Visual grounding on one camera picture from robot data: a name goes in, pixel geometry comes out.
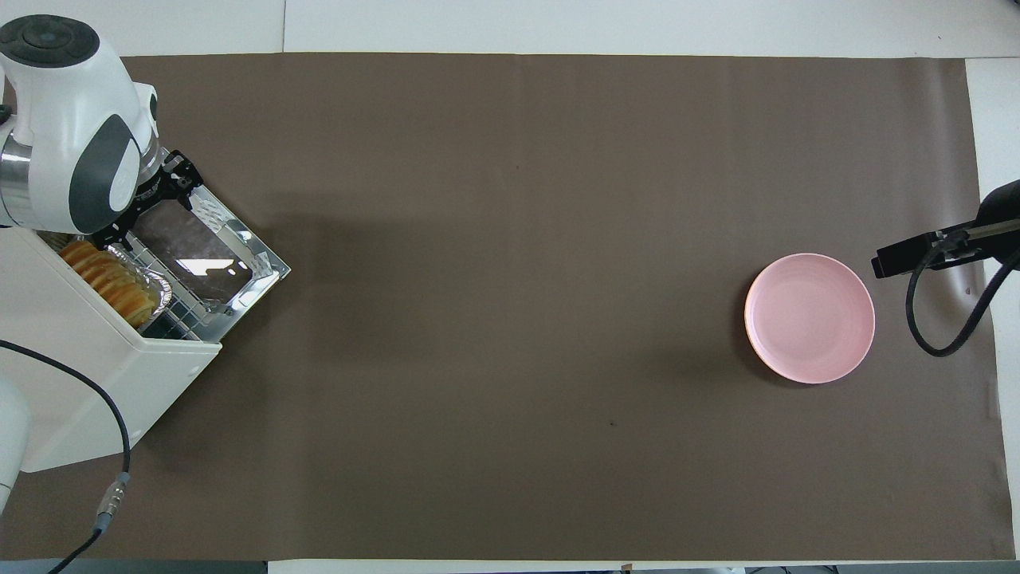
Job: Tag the pink round plate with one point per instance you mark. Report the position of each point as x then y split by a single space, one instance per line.
810 319

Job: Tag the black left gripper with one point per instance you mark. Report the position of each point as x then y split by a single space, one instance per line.
155 195

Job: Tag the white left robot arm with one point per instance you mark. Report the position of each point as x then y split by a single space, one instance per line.
64 104

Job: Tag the brown table mat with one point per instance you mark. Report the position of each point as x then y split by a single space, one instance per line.
510 319

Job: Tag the white toaster oven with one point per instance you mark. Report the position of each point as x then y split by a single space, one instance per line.
72 375

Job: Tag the aluminium foil tray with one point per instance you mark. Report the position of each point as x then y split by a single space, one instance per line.
163 291

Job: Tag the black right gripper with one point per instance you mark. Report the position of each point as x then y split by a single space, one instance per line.
1004 231

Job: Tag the golden ridged bread loaf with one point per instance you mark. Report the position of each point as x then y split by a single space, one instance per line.
111 283

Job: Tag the oven glass door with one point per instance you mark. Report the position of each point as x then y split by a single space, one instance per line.
203 255

